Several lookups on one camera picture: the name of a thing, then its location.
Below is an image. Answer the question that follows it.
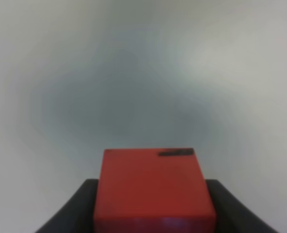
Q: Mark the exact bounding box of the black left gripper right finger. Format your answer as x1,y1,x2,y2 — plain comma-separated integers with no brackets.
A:
206,179,276,233

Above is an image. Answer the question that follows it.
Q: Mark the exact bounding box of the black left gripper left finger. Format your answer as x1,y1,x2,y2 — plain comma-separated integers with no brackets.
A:
36,179,99,233

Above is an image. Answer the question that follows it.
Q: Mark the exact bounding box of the red cube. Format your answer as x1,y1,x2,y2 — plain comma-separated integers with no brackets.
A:
93,148,216,233

